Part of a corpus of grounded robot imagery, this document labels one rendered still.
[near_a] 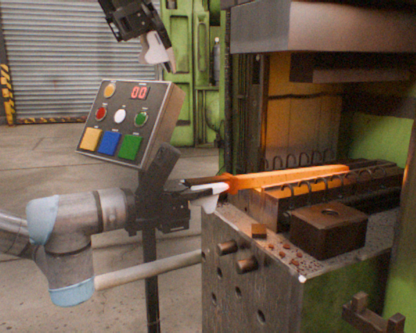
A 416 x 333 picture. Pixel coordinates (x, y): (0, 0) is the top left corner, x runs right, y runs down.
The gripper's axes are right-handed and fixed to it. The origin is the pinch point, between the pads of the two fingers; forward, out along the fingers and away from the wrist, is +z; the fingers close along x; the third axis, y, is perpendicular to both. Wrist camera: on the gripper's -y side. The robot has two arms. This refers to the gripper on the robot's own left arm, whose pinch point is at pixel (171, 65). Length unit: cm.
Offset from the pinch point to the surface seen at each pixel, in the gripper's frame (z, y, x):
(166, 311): 121, 37, -76
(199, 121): 166, -145, -417
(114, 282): 50, 39, -21
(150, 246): 61, 25, -42
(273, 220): 33.4, 2.2, 20.5
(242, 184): 24.9, 3.0, 15.5
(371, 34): 10.3, -32.6, 21.7
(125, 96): 8.7, 4.1, -43.7
